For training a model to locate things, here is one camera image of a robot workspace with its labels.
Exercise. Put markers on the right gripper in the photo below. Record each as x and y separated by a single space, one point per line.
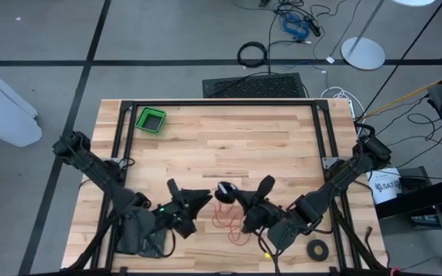
263 218

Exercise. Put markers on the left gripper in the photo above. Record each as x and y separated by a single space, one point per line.
180 214

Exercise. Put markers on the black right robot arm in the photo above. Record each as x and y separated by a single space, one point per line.
340 176

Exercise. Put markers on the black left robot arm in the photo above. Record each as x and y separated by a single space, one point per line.
102 176

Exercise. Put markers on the open black bit set case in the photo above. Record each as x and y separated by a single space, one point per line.
154 249

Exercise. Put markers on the black tape roll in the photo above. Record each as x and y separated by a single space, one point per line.
310 251

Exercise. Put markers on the green square plastic bin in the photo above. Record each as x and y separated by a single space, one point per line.
139 122

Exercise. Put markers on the black floor mat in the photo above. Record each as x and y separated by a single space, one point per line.
259 86

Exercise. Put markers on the red clamp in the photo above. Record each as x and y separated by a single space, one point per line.
396 271

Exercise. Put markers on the small white adapter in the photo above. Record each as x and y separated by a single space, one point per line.
330 60

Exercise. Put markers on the black side table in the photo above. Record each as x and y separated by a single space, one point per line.
416 197

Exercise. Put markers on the black power brick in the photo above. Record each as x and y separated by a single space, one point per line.
315 27

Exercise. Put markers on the floor lamp with round base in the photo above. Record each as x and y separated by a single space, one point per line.
363 53

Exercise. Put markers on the white trash bin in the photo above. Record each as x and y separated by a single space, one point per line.
2 111

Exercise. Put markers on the slanted black pole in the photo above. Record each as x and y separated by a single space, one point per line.
405 56

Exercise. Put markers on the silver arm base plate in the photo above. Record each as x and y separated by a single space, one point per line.
328 163
114 161

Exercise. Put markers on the black aluminium table frame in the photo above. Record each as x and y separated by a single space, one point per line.
225 103

